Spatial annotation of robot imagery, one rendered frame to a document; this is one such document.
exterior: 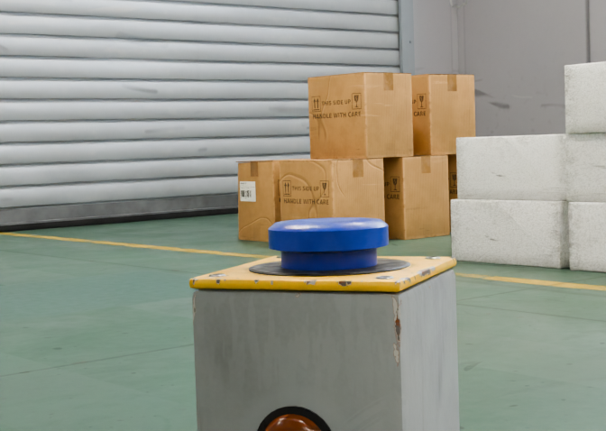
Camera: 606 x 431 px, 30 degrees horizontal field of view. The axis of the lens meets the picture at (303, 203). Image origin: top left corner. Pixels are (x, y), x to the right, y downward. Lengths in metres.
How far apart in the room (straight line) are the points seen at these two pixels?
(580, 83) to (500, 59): 4.08
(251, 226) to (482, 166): 1.26
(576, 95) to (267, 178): 1.49
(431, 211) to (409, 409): 3.84
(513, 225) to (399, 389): 2.86
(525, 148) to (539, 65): 3.74
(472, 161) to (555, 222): 0.34
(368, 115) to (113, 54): 2.03
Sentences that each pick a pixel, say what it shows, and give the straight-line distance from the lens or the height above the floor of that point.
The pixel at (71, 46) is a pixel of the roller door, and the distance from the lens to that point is 5.56.
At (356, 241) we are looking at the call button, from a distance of 0.36.
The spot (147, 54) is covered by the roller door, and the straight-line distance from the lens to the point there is 5.78.
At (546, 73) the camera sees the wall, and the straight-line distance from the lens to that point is 6.88.
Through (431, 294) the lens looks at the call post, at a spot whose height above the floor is 0.31.
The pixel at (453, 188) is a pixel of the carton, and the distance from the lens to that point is 4.36.
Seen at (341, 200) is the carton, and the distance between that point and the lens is 3.87.
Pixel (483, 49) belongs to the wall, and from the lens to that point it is 7.20.
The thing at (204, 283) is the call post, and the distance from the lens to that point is 0.36.
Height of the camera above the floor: 0.36
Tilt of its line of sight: 3 degrees down
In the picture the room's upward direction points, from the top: 2 degrees counter-clockwise
